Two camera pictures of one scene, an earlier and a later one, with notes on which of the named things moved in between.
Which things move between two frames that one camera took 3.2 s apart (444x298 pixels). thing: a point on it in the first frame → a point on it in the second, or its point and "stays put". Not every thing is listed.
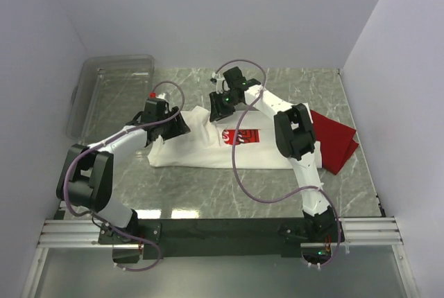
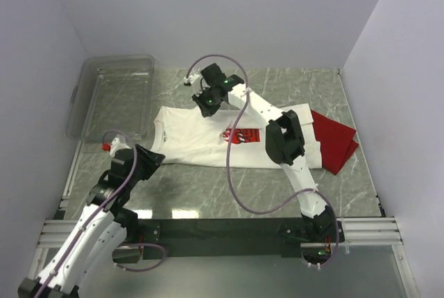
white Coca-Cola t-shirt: [201, 142] stays put
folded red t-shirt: [336, 141] stays put
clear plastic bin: [109, 92] stays put
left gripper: [180, 127] → [151, 160]
